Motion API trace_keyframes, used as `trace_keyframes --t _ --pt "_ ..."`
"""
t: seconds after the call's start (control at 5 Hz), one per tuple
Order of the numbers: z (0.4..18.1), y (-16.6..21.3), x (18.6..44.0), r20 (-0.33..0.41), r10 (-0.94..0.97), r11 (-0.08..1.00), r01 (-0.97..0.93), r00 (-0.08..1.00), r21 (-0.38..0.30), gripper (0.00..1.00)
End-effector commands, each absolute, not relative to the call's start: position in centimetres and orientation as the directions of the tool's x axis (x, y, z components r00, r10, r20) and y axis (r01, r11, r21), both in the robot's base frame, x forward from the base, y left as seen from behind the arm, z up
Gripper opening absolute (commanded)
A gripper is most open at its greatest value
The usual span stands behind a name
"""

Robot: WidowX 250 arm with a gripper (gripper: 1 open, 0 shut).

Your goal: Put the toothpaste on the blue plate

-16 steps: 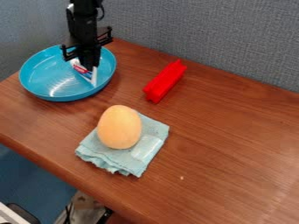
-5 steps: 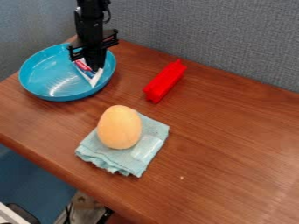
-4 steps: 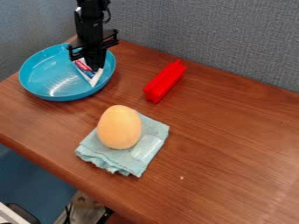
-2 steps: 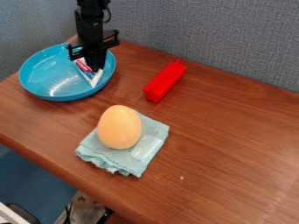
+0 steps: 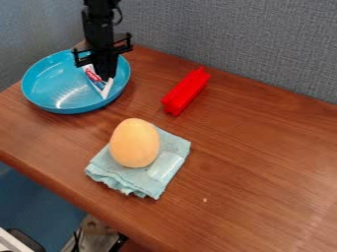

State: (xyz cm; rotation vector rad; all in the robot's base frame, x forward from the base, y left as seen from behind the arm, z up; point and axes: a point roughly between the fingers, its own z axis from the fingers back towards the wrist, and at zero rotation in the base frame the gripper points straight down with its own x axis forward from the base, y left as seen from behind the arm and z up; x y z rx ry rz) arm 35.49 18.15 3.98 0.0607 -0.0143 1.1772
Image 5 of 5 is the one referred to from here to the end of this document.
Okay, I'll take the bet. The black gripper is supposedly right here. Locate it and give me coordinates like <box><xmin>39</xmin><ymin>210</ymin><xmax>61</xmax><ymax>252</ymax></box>
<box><xmin>73</xmin><ymin>8</ymin><xmax>133</xmax><ymax>81</ymax></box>

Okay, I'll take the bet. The white toothpaste tube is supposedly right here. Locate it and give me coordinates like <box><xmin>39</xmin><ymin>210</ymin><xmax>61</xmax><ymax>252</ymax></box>
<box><xmin>82</xmin><ymin>64</ymin><xmax>114</xmax><ymax>99</ymax></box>

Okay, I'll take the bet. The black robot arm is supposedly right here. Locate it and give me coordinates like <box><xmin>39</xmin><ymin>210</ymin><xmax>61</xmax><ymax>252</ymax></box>
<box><xmin>73</xmin><ymin>0</ymin><xmax>133</xmax><ymax>81</ymax></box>

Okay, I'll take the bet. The blue plate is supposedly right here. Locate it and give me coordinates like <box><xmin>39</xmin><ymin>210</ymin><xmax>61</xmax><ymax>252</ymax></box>
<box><xmin>22</xmin><ymin>49</ymin><xmax>132</xmax><ymax>114</ymax></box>

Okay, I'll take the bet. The red plastic block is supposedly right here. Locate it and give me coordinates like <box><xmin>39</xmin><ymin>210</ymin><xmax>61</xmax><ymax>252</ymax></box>
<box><xmin>161</xmin><ymin>67</ymin><xmax>212</xmax><ymax>116</ymax></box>

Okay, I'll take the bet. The orange egg-shaped sponge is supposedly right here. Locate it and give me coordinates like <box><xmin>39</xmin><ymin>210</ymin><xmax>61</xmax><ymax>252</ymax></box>
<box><xmin>110</xmin><ymin>118</ymin><xmax>161</xmax><ymax>168</ymax></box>

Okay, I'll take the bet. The light blue folded cloth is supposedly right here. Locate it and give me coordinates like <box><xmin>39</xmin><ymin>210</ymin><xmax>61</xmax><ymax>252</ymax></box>
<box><xmin>85</xmin><ymin>128</ymin><xmax>192</xmax><ymax>200</ymax></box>

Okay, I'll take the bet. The dark object at corner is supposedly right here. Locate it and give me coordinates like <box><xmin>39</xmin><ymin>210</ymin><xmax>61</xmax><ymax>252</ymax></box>
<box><xmin>0</xmin><ymin>227</ymin><xmax>46</xmax><ymax>252</ymax></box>

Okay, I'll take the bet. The table leg frame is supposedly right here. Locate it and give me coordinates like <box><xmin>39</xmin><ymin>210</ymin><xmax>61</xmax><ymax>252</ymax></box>
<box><xmin>61</xmin><ymin>215</ymin><xmax>128</xmax><ymax>252</ymax></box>

